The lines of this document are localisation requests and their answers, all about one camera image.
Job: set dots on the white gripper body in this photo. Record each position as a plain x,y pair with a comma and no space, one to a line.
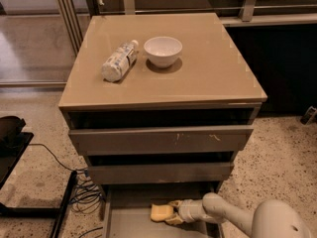
185,209

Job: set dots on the yellow sponge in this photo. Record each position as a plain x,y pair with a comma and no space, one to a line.
161,213

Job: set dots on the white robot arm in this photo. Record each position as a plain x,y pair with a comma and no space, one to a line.
272,218

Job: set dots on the middle grey drawer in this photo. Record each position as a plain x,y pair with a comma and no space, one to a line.
164,173

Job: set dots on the grey drawer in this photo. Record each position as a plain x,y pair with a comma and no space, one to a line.
164,173
175,140
128,211

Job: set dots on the bottom grey drawer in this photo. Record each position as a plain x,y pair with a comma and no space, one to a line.
128,211

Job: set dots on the top grey drawer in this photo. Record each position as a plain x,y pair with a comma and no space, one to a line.
175,140

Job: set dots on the grey drawer cabinet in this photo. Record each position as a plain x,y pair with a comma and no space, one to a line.
209,85

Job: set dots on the small dark floor object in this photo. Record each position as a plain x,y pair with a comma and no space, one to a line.
309,115

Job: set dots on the white bowl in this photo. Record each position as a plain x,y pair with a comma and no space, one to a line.
163,51

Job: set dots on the clear plastic water bottle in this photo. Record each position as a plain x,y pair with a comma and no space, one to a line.
116,66

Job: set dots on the metal shelf rail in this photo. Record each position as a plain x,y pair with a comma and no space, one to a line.
233,13

